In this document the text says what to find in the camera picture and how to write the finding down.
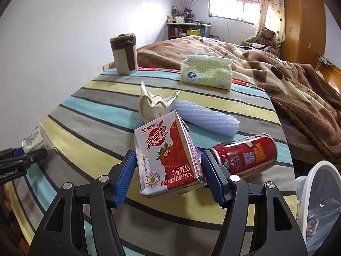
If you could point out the beige paper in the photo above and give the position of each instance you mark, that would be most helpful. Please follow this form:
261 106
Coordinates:
153 106

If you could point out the red drink can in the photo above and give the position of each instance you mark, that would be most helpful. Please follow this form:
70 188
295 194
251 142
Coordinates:
248 156

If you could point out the strawberry milk carton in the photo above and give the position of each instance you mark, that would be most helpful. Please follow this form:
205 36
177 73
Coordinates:
167 160

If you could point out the striped tablecloth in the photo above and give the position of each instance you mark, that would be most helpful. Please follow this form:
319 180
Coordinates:
93 129

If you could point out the patterned curtain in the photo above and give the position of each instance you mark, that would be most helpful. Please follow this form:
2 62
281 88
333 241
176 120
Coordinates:
272 17

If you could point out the orange wooden wardrobe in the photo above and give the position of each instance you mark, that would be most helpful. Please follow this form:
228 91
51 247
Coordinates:
305 31

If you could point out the left hand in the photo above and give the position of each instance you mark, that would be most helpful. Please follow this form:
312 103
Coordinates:
5 200

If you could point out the white foam net sleeve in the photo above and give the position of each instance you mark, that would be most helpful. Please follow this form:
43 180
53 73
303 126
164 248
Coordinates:
206 118

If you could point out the white trash bin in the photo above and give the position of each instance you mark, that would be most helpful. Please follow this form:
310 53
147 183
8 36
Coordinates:
318 208

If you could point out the window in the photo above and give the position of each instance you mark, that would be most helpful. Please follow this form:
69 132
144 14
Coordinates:
247 11

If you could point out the yellow tissue pack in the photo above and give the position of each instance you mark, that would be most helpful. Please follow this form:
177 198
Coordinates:
205 70

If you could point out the brown teddy bear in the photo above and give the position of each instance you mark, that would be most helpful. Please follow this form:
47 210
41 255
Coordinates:
267 39

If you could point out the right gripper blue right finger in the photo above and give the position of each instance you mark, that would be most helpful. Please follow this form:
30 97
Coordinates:
216 179

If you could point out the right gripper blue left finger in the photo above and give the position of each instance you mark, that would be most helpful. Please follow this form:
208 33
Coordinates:
122 178

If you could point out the brown plush blanket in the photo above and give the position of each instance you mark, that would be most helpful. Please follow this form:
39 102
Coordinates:
298 94

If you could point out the brown beige travel mug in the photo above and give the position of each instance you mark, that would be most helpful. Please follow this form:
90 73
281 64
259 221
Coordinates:
124 52

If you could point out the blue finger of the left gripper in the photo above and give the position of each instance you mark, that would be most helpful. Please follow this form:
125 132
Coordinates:
28 158

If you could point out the cluttered shelf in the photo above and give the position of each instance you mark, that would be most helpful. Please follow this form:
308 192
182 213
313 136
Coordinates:
186 25

